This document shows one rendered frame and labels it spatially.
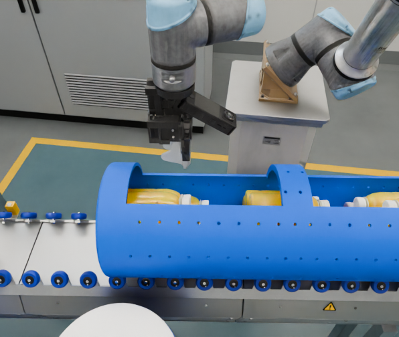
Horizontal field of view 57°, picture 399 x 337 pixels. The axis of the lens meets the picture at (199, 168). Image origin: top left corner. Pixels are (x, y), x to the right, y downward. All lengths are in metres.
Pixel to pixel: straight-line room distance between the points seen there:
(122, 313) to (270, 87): 0.77
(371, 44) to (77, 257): 0.93
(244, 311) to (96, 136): 2.13
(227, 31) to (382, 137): 2.60
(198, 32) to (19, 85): 2.55
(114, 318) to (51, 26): 2.09
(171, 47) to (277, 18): 3.13
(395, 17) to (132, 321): 0.85
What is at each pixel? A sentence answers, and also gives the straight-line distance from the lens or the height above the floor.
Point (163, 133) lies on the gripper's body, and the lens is 0.70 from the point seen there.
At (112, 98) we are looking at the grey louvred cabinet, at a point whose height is 0.29.
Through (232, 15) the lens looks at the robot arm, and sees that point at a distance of 0.62.
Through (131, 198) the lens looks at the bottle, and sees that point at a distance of 0.89.
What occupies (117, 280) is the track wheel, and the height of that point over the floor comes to 0.97.
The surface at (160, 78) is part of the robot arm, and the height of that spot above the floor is 1.52.
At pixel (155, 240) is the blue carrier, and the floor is 1.17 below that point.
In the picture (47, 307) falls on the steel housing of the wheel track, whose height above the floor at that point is 0.86.
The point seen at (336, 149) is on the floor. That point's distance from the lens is 2.90.
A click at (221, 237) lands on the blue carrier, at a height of 1.18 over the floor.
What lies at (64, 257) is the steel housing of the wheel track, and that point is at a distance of 1.14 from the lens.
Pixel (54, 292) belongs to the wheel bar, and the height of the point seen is 0.92.
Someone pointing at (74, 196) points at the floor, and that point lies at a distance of 2.54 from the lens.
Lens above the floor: 1.85
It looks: 46 degrees down
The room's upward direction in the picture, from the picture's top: straight up
